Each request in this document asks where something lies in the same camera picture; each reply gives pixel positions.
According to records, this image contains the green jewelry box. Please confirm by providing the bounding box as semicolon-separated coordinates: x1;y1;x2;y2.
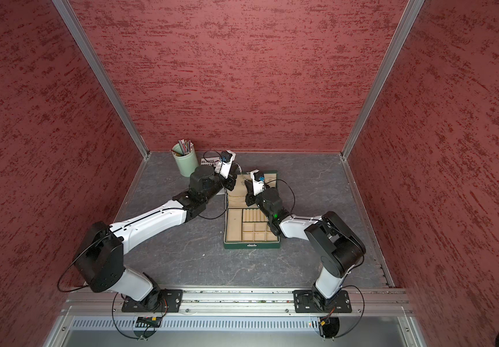
223;173;281;250

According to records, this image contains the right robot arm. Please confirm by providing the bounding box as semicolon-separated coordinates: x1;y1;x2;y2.
244;179;366;311

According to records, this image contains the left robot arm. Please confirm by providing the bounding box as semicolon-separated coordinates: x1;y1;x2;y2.
73;163;239;312

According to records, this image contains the white book with black text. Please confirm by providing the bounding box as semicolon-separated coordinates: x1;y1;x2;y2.
200;157;223;173

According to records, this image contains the mint green pencil cup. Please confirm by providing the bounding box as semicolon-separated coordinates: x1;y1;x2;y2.
171;143;199;177

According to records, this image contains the coloured pencils bunch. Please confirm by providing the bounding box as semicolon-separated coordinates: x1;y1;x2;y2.
171;140;194;157

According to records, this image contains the perforated vent strip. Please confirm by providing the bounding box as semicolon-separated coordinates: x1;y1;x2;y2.
70;316;320;333

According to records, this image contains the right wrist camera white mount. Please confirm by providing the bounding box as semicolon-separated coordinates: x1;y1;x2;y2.
250;170;265;196

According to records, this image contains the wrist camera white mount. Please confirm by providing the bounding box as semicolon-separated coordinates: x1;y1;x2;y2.
219;150;236;179
250;170;265;196

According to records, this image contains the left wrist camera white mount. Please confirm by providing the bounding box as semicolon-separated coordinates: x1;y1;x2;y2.
219;150;236;179

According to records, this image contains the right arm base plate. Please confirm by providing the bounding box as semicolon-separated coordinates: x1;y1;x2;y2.
293;289;352;314

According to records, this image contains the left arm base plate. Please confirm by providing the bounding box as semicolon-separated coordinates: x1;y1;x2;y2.
122;289;184;313

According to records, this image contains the aluminium corner post left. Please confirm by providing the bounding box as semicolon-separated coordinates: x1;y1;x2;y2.
52;0;150;160

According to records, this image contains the aluminium corner post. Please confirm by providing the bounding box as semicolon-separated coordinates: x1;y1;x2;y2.
52;0;150;160
341;0;425;161

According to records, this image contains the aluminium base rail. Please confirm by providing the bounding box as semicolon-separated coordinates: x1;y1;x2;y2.
59;286;415;317

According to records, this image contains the aluminium corner post right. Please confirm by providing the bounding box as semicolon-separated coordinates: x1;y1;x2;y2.
341;0;425;161

